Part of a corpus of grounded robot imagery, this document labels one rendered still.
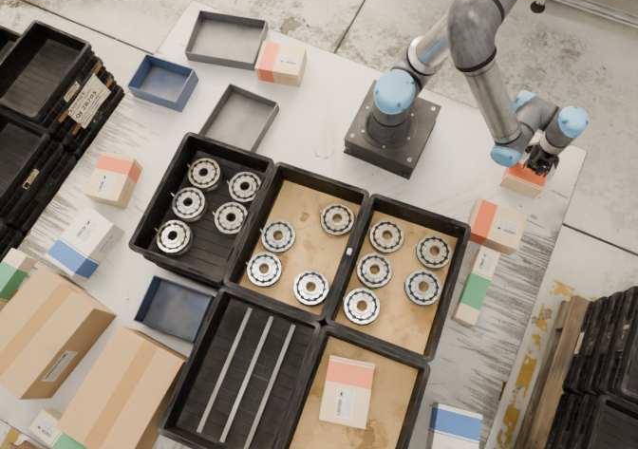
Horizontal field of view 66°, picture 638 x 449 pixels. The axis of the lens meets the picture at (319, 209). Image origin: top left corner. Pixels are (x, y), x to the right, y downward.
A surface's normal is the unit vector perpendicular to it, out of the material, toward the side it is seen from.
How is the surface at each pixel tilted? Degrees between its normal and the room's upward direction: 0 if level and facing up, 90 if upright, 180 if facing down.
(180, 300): 0
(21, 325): 0
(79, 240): 0
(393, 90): 9
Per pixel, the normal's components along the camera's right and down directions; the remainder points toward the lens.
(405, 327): -0.04, -0.33
